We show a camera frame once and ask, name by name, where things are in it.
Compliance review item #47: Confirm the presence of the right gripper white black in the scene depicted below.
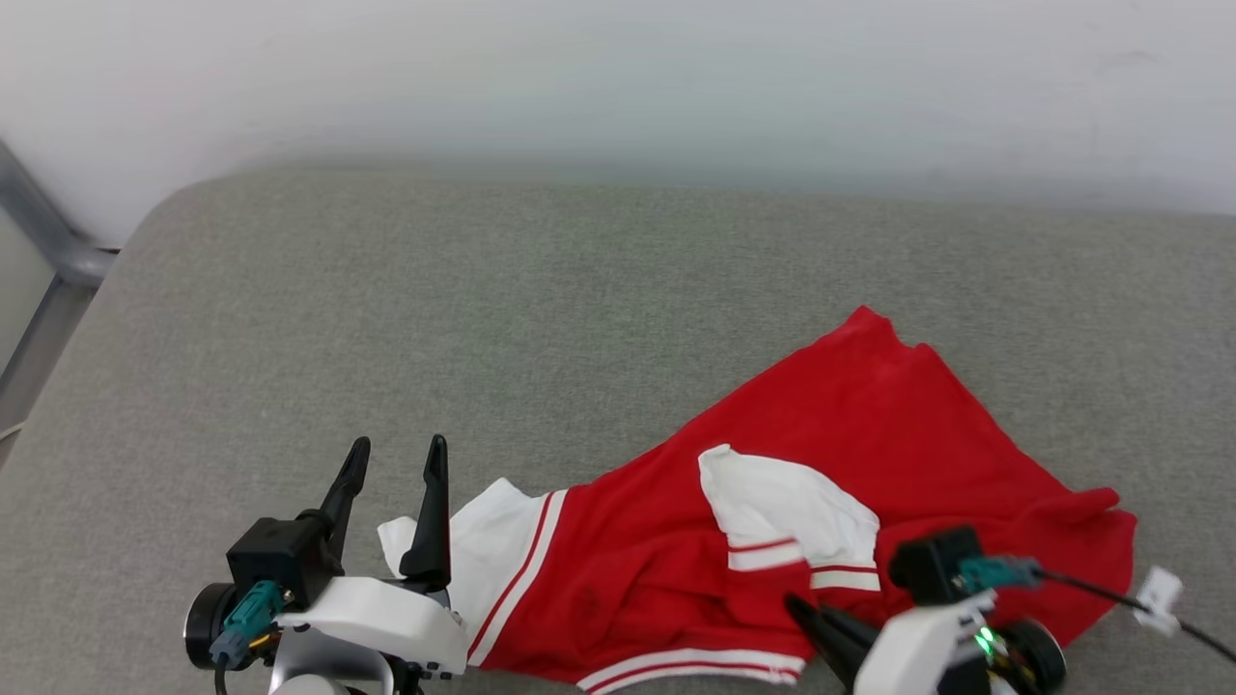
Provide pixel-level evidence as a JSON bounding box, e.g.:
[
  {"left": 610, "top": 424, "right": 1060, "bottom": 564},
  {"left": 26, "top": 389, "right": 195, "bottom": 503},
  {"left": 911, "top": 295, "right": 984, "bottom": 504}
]
[{"left": 783, "top": 589, "right": 1069, "bottom": 695}]

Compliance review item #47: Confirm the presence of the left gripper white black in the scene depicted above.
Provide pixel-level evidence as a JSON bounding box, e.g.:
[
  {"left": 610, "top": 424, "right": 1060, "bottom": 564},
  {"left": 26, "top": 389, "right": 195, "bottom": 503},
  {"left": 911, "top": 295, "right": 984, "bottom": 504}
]
[{"left": 183, "top": 433, "right": 470, "bottom": 681}]

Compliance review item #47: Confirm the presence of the grey metal frame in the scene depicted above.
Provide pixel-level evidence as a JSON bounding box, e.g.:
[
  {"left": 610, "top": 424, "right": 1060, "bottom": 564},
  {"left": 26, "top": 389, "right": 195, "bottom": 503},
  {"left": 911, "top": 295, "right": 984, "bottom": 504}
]
[{"left": 0, "top": 140, "right": 119, "bottom": 440}]

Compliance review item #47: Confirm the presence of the white cable tag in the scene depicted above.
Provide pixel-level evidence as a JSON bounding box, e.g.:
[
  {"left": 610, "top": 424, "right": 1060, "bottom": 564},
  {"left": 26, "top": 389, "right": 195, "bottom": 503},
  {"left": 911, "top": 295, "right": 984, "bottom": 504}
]
[{"left": 1134, "top": 567, "right": 1185, "bottom": 626}]

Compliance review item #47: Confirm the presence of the right teal cable connector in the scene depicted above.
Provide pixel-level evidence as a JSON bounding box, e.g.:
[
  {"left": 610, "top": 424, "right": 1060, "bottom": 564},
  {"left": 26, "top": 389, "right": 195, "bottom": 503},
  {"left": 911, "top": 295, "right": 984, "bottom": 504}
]
[{"left": 956, "top": 554, "right": 1046, "bottom": 596}]

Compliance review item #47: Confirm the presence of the teal cable connector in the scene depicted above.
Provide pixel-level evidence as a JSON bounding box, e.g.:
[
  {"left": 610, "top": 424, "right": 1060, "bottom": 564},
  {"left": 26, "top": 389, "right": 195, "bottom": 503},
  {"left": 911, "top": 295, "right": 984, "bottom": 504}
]
[
  {"left": 956, "top": 554, "right": 1046, "bottom": 596},
  {"left": 210, "top": 580, "right": 288, "bottom": 669}
]

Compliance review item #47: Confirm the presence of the left teal cable connector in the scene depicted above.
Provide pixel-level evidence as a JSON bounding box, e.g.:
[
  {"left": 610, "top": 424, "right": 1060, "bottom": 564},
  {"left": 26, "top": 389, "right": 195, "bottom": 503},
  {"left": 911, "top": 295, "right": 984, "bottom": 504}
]
[{"left": 210, "top": 580, "right": 288, "bottom": 669}]

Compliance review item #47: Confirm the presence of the right thin black cable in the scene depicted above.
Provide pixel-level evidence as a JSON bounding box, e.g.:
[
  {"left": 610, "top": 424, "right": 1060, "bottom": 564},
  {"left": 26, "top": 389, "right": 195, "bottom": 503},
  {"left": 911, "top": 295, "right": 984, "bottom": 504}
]
[{"left": 1038, "top": 570, "right": 1236, "bottom": 665}]

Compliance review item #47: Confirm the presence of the red white striped shirt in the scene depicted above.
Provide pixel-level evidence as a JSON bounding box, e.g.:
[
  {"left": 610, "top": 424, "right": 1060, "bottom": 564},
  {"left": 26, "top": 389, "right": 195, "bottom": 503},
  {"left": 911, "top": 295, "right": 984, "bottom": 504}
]
[{"left": 377, "top": 306, "right": 1138, "bottom": 695}]

